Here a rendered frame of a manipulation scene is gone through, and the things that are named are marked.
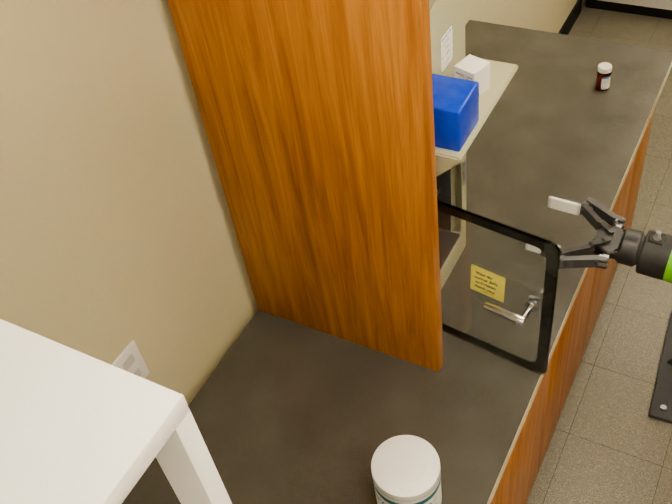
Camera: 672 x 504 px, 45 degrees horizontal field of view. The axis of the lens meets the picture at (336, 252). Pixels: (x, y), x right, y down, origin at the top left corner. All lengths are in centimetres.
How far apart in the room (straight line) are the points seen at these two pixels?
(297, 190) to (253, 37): 34
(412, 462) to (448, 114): 65
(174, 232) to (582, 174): 117
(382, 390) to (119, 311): 61
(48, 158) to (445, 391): 98
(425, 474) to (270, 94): 76
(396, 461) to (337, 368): 39
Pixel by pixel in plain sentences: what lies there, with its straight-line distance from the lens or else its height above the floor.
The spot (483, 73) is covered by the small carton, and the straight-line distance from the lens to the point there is 162.
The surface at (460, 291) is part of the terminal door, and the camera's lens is 173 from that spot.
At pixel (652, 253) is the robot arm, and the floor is 126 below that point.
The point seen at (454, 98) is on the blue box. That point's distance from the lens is 148.
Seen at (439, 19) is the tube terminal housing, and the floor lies 167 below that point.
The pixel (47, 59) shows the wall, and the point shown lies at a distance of 137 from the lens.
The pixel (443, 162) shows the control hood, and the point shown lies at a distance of 151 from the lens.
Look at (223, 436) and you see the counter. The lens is 184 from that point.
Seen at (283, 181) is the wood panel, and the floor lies 142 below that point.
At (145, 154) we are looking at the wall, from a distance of 158.
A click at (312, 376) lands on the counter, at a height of 94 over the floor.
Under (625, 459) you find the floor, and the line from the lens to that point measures 288.
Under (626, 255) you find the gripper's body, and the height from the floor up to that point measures 124.
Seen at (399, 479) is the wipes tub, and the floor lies 109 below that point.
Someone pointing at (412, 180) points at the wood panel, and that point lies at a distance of 145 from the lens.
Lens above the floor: 246
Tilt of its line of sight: 45 degrees down
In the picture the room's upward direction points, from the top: 10 degrees counter-clockwise
